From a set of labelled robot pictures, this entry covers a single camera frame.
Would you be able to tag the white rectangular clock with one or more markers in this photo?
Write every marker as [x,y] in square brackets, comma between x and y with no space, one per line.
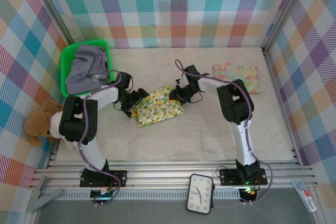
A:
[199,193]

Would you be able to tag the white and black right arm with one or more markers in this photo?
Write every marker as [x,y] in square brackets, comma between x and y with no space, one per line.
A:
[236,103]

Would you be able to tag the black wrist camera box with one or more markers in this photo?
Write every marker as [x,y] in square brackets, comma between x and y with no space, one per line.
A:
[143,95]
[176,95]

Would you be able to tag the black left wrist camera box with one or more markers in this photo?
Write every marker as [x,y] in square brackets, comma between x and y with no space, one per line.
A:
[143,95]

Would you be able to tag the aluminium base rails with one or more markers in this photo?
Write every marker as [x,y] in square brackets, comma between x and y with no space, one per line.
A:
[162,175]

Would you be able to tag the green plastic basket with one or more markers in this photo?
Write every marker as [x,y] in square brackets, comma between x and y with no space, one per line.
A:
[64,77]

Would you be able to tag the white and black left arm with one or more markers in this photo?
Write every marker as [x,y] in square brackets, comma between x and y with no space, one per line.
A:
[78,119]

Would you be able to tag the aluminium frame post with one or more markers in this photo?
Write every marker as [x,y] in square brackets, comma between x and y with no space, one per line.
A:
[52,9]
[286,11]

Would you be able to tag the clear packet with red label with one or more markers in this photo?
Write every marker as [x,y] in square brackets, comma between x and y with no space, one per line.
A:
[305,197]

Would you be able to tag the aluminium side rail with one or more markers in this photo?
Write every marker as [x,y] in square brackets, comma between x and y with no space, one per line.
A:
[52,153]
[282,108]

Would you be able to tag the grey skirt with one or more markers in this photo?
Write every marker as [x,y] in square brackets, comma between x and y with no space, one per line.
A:
[86,69]

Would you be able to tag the white plush dog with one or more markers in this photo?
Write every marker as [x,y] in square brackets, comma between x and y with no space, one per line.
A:
[55,120]

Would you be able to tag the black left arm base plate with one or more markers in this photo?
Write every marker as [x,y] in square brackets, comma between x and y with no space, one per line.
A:
[118,178]

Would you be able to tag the lemon print skirt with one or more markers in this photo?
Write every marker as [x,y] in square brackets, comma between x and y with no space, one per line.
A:
[157,106]

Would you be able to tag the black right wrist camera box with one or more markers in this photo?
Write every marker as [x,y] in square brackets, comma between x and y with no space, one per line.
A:
[176,95]

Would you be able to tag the pastel floral skirt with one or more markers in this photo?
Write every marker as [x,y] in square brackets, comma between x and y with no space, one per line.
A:
[241,77]

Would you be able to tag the controller board with green light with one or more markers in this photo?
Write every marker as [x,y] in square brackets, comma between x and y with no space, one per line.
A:
[249,193]
[101,193]

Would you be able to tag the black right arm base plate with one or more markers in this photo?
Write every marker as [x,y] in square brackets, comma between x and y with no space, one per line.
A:
[227,176]

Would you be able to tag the brown teddy bear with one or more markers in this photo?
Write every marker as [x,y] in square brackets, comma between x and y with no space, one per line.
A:
[36,124]

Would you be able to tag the grey metal bracket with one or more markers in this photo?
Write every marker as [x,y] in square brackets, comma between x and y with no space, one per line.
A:
[42,197]

